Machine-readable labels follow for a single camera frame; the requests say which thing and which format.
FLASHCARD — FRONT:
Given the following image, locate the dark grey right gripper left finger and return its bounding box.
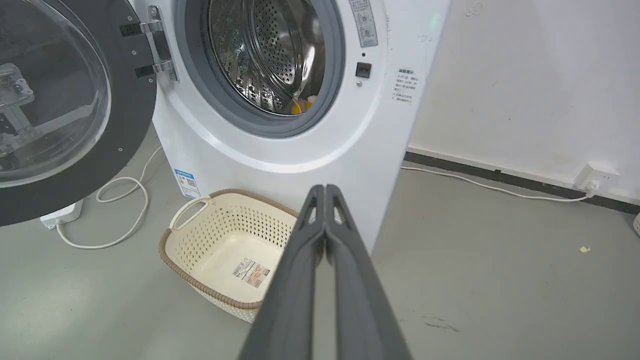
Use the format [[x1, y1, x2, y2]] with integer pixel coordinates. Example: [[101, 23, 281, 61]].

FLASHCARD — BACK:
[[238, 184, 327, 360]]

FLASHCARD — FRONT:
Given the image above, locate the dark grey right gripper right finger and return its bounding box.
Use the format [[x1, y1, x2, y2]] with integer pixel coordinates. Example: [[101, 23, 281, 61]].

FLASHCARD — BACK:
[[325, 184, 414, 360]]

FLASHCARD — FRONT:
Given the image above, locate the white front-load washing machine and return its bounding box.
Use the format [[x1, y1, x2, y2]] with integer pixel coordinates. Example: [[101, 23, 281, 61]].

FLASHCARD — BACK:
[[131, 0, 452, 256]]

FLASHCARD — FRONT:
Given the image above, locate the black round washer door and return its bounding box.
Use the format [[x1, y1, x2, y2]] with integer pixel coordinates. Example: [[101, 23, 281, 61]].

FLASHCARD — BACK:
[[0, 0, 177, 227]]

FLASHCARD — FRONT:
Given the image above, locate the cream perforated laundry basket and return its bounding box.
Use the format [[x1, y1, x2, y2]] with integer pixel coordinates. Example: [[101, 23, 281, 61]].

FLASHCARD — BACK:
[[159, 188, 312, 324]]

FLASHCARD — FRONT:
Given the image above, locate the orange item inside drum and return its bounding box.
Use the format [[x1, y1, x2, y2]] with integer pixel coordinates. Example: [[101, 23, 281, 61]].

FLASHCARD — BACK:
[[291, 95, 318, 116]]

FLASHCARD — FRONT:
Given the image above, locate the white power strip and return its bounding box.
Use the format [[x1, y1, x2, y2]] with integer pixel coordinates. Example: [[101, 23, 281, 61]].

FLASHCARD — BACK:
[[40, 199, 84, 230]]

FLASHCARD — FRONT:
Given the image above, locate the white cable along wall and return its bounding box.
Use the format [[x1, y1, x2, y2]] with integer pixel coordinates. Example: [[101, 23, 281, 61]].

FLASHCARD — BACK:
[[401, 166, 591, 203]]

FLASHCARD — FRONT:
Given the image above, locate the white power strip cable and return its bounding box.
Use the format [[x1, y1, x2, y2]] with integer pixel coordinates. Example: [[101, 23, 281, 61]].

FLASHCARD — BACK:
[[56, 146, 165, 250]]

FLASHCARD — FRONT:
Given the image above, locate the white wall socket plug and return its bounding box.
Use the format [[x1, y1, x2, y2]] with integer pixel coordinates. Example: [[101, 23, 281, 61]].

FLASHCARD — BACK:
[[573, 163, 621, 197]]

